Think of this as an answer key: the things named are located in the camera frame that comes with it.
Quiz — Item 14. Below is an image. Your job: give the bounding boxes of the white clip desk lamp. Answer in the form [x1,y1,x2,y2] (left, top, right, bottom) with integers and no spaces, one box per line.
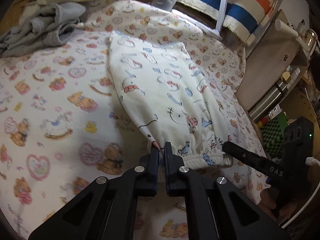
[172,0,227,41]

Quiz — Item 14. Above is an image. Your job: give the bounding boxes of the black power strip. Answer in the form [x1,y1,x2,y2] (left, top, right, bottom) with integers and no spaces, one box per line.
[283,116,314,158]

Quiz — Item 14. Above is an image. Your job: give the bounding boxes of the white cartoon cat print pants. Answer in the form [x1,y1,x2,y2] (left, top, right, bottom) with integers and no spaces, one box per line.
[108,31,232,169]

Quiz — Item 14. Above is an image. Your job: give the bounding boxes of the right hand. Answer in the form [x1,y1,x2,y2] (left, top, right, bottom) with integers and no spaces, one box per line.
[258,189,297,224]

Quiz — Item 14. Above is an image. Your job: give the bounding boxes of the baby bear print bedsheet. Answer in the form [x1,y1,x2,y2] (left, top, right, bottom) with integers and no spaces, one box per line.
[1,0,267,239]

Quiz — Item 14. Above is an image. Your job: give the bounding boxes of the steel thermos bottle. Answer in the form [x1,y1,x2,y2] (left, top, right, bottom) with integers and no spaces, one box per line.
[248,79,287,123]

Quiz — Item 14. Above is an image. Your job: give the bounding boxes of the grey folded garment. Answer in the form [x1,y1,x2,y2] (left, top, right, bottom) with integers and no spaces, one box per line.
[1,2,86,57]

